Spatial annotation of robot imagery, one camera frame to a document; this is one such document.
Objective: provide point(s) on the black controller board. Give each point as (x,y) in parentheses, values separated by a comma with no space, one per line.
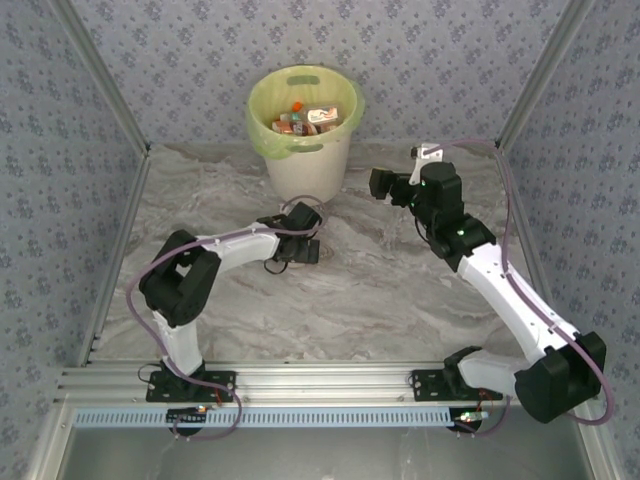
(470,417)
(187,414)

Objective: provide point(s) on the orange cap plastic bottle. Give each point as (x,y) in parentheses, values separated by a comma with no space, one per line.
(298,107)

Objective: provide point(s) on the clear crushed plastic bottle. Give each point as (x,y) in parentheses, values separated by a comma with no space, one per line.
(326,251)

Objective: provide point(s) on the green bin liner bag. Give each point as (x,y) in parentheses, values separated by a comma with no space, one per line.
(260,125)

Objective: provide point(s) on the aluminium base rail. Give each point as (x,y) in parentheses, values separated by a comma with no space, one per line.
(325,382)

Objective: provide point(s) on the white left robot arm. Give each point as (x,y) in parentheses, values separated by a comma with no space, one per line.
(235,247)

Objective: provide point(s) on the white plastic bin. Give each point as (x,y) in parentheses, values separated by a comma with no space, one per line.
(307,170)

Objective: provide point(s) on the brown label plastic bottle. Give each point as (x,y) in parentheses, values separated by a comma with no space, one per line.
(295,127)

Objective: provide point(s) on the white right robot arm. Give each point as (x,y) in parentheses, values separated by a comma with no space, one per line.
(505,290)

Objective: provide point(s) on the aluminium frame post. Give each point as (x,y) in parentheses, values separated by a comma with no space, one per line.
(100,75)
(545,70)

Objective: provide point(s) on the white orange label bottle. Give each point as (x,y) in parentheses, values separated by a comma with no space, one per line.
(324,115)

